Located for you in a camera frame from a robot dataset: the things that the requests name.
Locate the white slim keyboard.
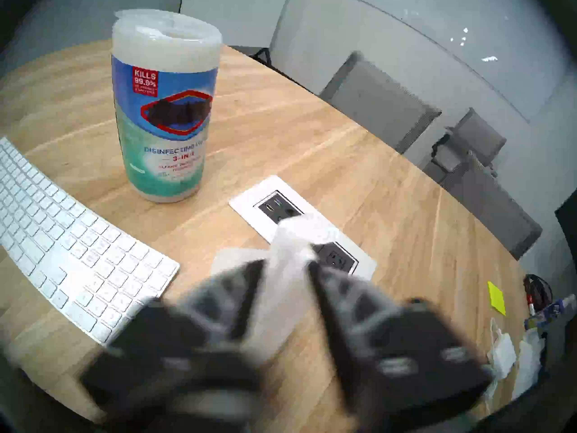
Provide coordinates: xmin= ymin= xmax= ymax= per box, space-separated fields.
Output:
xmin=0 ymin=137 xmax=180 ymax=345

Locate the freestanding whiteboard with black stand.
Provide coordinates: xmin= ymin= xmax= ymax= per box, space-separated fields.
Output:
xmin=180 ymin=0 xmax=293 ymax=66

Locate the coiled black cable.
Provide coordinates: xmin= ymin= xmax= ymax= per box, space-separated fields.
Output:
xmin=523 ymin=274 xmax=553 ymax=307

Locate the grey office chair with armrests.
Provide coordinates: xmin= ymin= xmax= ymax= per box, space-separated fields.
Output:
xmin=430 ymin=107 xmax=508 ymax=175

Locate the yellow sticky note pad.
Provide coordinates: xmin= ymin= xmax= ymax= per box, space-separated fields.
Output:
xmin=488 ymin=281 xmax=507 ymax=317

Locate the silver table power outlet box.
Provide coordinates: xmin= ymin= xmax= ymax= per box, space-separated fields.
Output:
xmin=229 ymin=175 xmax=377 ymax=281

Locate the whiteboard cleaner spray bottle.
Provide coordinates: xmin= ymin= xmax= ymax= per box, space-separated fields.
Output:
xmin=525 ymin=295 xmax=577 ymax=331

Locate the large wall glass board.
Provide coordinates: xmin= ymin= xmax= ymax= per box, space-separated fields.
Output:
xmin=270 ymin=0 xmax=577 ymax=121

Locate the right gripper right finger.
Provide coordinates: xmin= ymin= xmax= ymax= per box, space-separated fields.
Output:
xmin=309 ymin=262 xmax=492 ymax=420

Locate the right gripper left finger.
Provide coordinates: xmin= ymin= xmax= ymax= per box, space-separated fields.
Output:
xmin=81 ymin=258 xmax=266 ymax=433

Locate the crumpled white tissue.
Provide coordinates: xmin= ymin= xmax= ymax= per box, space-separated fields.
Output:
xmin=512 ymin=331 xmax=547 ymax=401

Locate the white power adapter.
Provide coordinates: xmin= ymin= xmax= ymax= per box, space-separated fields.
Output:
xmin=488 ymin=318 xmax=517 ymax=379

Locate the low grey mesh chair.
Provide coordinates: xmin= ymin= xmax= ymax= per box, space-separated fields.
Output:
xmin=440 ymin=152 xmax=544 ymax=260

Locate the wide grey mesh chair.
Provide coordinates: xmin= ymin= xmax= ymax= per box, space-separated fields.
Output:
xmin=319 ymin=51 xmax=442 ymax=154

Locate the large black wall screen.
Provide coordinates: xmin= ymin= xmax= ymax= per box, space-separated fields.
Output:
xmin=554 ymin=200 xmax=577 ymax=259

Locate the disinfecting wipes canister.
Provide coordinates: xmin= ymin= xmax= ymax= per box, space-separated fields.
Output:
xmin=111 ymin=9 xmax=222 ymax=203

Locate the white disinfecting wipe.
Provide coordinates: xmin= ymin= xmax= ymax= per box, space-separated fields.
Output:
xmin=212 ymin=213 xmax=339 ymax=361

